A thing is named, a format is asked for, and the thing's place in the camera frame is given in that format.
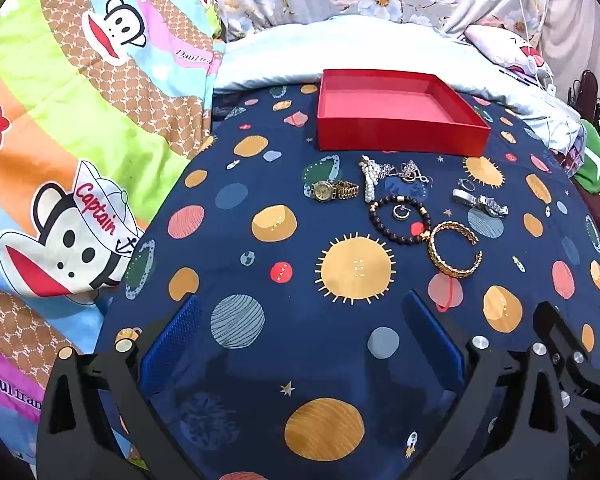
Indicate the gold wristwatch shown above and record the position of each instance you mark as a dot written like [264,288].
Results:
[322,191]

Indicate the dark wooden chair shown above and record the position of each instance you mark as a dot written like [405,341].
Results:
[587,90]

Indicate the red cardboard box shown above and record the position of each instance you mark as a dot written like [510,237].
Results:
[380,135]

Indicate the navy planet print blanket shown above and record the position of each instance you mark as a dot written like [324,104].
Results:
[280,340]

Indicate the green cloth item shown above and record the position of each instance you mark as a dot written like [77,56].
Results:
[592,160]

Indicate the dark pen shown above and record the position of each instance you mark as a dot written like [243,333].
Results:
[515,76]

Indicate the pink cartoon pillow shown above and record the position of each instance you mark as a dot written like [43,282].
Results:
[500,47]

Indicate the beige cloth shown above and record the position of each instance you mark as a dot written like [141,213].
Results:
[575,25]

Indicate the silver wristwatch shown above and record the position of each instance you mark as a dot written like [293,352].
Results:
[490,205]

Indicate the silver flower pendant earring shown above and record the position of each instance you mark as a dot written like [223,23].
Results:
[392,169]
[410,172]

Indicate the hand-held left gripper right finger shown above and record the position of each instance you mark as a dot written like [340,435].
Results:
[430,340]

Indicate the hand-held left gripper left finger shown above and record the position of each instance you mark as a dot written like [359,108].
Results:
[170,345]

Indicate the light blue quilt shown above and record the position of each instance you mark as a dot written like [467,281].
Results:
[290,55]

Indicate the small hoop earring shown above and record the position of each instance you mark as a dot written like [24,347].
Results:
[394,212]

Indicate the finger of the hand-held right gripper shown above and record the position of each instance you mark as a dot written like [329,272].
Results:
[587,385]

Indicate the colourful cartoon monkey blanket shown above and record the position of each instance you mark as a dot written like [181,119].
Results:
[80,110]

